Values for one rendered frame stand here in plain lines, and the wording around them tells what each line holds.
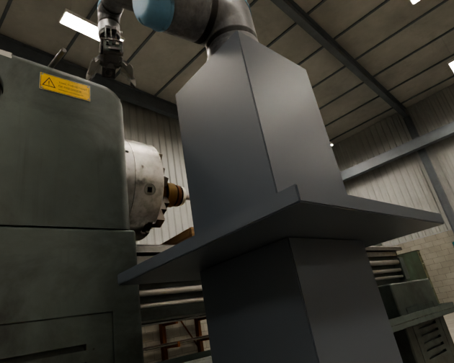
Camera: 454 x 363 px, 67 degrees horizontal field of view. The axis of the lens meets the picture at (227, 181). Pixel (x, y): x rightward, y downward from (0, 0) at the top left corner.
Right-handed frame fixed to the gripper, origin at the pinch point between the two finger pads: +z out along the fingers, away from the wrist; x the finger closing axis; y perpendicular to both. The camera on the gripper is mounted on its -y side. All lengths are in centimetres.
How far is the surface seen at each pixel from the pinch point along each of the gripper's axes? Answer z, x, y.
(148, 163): 31.7, 8.2, 6.7
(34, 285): 66, -17, 26
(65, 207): 51, -12, 24
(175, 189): 33.2, 19.8, -8.9
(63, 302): 69, -13, 24
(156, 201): 42.3, 10.1, 3.6
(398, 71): -616, 1005, -516
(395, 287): 76, 109, -16
